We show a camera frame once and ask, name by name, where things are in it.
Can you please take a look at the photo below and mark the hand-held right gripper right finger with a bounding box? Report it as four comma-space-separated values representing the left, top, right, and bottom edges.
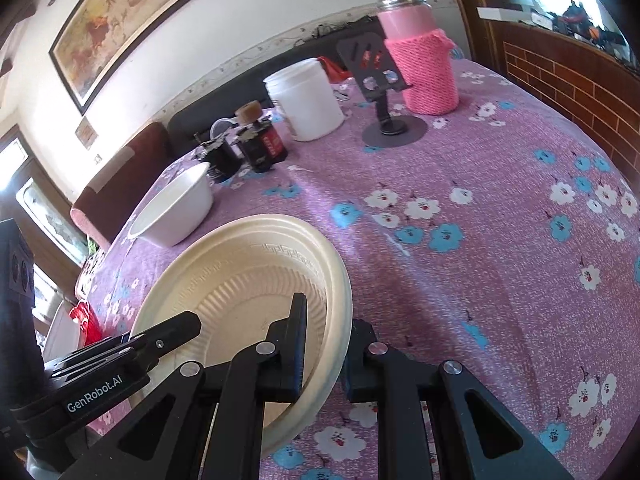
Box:
342, 317, 575, 480

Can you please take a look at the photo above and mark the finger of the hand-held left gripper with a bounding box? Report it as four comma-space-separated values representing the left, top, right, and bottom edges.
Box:
44, 311, 202, 384

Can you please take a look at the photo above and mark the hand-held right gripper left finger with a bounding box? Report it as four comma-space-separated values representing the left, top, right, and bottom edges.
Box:
90, 292, 308, 480

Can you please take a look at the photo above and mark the cream ribbed plastic bowl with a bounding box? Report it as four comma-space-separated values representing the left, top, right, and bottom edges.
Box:
129, 214, 353, 456

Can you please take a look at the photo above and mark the white paper bowl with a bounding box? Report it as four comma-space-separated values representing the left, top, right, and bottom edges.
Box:
129, 162, 215, 248

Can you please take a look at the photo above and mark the purple floral tablecloth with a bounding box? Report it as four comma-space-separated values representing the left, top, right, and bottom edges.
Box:
75, 57, 640, 480

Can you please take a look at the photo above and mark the brown cushioned chair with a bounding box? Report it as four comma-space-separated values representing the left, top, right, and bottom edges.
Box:
70, 122, 173, 251

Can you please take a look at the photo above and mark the wooden framed glass panel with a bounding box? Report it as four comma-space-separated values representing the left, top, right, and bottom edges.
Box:
15, 177, 91, 267

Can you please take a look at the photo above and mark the black jar with metal top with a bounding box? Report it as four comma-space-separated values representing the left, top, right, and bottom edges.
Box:
194, 135, 242, 184

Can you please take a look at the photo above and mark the dark bottle with wooden cap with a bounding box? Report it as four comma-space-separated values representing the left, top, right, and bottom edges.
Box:
235, 101, 288, 174

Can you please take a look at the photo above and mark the clear plastic cup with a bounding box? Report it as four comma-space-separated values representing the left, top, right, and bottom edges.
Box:
211, 116, 240, 140

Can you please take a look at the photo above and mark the dark sofa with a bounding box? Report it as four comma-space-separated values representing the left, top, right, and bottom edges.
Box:
167, 15, 386, 161

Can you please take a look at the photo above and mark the black phone stand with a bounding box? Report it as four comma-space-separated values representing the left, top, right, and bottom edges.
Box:
336, 32, 429, 149

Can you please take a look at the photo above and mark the white plastic jar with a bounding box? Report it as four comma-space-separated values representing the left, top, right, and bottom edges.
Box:
263, 57, 346, 142

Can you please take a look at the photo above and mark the pink knitted bottle sleeve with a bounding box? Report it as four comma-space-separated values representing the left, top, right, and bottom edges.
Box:
384, 27, 461, 115

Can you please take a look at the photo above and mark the red plastic bag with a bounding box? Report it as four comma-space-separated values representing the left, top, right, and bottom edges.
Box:
320, 56, 353, 82

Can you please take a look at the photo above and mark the pink steel-capped thermos bottle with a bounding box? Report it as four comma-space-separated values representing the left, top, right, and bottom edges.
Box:
374, 0, 434, 41

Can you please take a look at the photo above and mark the brown brick-patterned partition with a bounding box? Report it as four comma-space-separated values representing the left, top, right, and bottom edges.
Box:
480, 7, 640, 186

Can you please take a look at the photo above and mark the white flat box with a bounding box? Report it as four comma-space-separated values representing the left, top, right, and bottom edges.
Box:
477, 4, 538, 22

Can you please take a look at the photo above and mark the pile of dark gadgets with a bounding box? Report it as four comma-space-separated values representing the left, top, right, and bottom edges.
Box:
550, 1, 628, 56

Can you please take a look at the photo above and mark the small wall plaque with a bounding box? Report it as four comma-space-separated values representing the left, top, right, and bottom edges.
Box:
75, 116, 96, 150

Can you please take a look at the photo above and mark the framed wall painting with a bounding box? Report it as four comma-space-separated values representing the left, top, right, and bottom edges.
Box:
48, 0, 244, 116

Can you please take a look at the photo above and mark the wooden door frame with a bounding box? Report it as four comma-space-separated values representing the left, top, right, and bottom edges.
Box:
440, 0, 506, 76

